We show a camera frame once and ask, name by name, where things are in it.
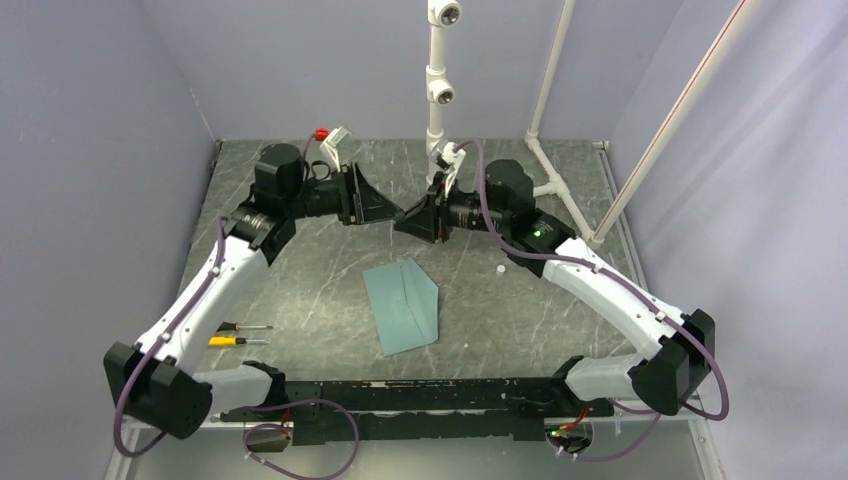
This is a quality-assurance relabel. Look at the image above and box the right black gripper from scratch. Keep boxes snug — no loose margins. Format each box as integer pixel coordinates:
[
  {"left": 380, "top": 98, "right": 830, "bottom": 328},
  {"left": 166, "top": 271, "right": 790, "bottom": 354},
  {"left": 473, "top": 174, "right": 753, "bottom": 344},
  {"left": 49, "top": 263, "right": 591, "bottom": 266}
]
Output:
[{"left": 395, "top": 171, "right": 510, "bottom": 243}]

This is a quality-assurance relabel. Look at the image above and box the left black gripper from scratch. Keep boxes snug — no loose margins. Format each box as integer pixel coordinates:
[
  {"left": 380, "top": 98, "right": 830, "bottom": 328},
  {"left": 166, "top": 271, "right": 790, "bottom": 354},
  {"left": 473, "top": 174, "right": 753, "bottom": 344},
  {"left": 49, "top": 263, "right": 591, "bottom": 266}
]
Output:
[{"left": 285, "top": 161, "right": 405, "bottom": 226}]

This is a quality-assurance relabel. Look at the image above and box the teal paper envelope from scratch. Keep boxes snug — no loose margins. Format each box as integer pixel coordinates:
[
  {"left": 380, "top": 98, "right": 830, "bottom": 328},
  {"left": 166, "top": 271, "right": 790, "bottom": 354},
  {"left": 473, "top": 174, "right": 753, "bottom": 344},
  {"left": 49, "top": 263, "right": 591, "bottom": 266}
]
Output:
[{"left": 363, "top": 258, "right": 439, "bottom": 356}]

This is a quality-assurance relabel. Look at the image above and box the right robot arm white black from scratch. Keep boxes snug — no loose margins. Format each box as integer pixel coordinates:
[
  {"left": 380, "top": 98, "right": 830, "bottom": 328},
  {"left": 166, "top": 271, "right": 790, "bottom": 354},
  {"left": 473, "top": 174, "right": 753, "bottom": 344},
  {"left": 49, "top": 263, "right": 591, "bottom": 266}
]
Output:
[{"left": 394, "top": 159, "right": 715, "bottom": 416}]

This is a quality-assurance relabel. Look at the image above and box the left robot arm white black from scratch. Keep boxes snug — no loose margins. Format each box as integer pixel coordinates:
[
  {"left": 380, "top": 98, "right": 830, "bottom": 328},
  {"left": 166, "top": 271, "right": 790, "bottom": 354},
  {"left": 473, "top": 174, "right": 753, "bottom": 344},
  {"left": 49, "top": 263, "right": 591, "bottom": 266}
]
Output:
[{"left": 103, "top": 143, "right": 402, "bottom": 451}]

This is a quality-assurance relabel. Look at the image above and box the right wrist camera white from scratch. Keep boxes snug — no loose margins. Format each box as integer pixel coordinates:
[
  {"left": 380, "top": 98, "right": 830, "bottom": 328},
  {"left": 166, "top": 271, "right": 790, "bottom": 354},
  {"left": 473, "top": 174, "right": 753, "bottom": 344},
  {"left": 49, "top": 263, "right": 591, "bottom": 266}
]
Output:
[{"left": 430, "top": 139, "right": 466, "bottom": 196}]

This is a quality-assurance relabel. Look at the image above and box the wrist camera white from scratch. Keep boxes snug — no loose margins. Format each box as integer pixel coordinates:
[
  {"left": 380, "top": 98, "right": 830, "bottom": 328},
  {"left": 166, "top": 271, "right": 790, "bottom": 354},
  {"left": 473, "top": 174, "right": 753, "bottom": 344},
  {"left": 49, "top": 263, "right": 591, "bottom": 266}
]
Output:
[
  {"left": 430, "top": 139, "right": 466, "bottom": 196},
  {"left": 314, "top": 125, "right": 351, "bottom": 172}
]

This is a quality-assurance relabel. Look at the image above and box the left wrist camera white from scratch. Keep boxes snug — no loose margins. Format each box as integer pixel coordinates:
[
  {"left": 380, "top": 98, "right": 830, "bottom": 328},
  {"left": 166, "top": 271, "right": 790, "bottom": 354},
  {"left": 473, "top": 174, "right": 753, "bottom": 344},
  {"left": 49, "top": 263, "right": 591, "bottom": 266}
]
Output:
[{"left": 314, "top": 125, "right": 351, "bottom": 172}]

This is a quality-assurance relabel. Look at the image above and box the white pvc pipe frame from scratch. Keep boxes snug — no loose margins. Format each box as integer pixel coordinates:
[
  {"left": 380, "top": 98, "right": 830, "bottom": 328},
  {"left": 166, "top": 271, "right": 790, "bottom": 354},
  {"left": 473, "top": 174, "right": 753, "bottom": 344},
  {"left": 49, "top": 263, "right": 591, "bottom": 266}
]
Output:
[{"left": 423, "top": 0, "right": 763, "bottom": 250}]

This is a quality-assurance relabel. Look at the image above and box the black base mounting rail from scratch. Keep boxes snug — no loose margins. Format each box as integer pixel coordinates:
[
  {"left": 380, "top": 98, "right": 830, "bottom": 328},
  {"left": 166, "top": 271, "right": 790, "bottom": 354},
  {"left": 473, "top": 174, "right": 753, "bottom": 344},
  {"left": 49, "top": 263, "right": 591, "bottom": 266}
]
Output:
[{"left": 220, "top": 377, "right": 614, "bottom": 446}]

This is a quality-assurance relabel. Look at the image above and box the yellow handled screwdriver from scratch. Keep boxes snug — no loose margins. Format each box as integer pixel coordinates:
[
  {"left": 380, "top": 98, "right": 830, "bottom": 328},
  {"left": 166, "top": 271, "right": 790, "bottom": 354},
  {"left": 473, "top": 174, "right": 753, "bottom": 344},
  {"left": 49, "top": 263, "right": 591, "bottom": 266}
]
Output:
[{"left": 208, "top": 336, "right": 269, "bottom": 348}]

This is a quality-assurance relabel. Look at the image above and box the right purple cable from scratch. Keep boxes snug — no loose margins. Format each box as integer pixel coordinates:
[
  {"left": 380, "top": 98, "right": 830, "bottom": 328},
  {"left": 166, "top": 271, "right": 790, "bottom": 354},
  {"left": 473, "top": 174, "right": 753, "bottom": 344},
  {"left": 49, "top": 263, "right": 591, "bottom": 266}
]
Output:
[{"left": 450, "top": 139, "right": 730, "bottom": 464}]

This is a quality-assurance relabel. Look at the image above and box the aluminium frame rail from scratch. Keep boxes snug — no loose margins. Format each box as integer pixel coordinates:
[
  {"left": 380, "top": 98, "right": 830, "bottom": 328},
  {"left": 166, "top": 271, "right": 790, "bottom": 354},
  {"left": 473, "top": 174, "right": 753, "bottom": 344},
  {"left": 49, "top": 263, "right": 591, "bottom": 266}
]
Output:
[{"left": 105, "top": 384, "right": 727, "bottom": 480}]

